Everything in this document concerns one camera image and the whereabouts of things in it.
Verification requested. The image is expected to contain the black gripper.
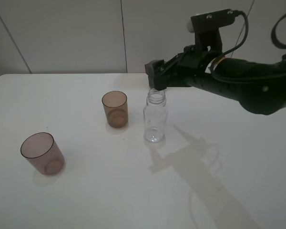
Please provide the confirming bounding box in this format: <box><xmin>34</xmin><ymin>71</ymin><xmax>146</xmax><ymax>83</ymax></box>
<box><xmin>144</xmin><ymin>45</ymin><xmax>219</xmax><ymax>91</ymax></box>

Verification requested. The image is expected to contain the clear plastic water bottle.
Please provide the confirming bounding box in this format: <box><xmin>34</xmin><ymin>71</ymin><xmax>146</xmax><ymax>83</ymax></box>
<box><xmin>143</xmin><ymin>89</ymin><xmax>168</xmax><ymax>143</ymax></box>

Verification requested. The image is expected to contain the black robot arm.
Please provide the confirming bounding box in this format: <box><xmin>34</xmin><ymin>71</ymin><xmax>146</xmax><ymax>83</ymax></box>
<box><xmin>145</xmin><ymin>45</ymin><xmax>286</xmax><ymax>115</ymax></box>

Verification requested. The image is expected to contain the brown translucent middle cup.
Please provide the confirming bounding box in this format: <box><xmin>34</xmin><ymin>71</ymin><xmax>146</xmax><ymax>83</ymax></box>
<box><xmin>102</xmin><ymin>91</ymin><xmax>128</xmax><ymax>129</ymax></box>

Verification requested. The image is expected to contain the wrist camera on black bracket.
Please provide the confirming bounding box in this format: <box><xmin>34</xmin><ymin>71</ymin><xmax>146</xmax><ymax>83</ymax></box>
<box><xmin>187</xmin><ymin>9</ymin><xmax>236</xmax><ymax>52</ymax></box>

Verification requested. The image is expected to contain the mauve translucent cup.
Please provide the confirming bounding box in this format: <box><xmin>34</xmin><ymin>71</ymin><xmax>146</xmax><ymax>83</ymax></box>
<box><xmin>20</xmin><ymin>132</ymin><xmax>65</xmax><ymax>176</ymax></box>

